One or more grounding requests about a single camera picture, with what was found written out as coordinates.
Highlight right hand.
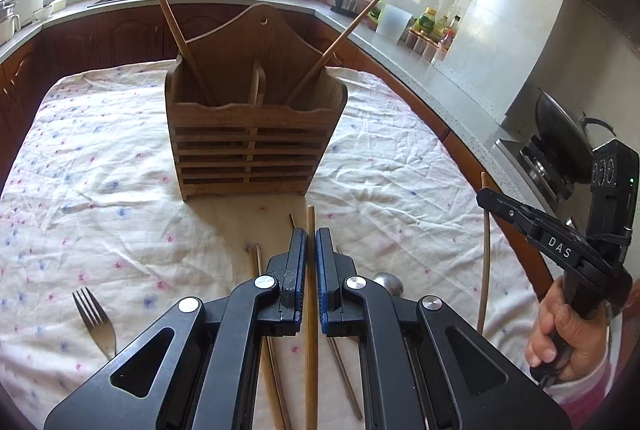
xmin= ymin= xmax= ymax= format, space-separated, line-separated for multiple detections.
xmin=525 ymin=277 xmax=608 ymax=381

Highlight steel fork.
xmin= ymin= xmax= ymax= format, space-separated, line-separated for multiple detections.
xmin=72 ymin=287 xmax=117 ymax=360

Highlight steel spoon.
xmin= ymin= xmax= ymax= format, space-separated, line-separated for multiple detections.
xmin=372 ymin=272 xmax=404 ymax=297

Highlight translucent plastic pitcher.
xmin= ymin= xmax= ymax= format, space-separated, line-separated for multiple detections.
xmin=376 ymin=5 xmax=412 ymax=44

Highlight oil bottles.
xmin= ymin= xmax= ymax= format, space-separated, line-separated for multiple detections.
xmin=412 ymin=7 xmax=461 ymax=50

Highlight black wok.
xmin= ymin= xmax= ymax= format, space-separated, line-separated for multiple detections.
xmin=535 ymin=90 xmax=616 ymax=184

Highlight white floral tablecloth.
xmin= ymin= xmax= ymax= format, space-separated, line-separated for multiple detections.
xmin=1 ymin=62 xmax=537 ymax=427

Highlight long wooden chopstick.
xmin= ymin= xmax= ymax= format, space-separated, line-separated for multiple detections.
xmin=304 ymin=205 xmax=319 ymax=430

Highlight wooden utensil holder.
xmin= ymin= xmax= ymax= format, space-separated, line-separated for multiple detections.
xmin=165 ymin=4 xmax=348 ymax=200

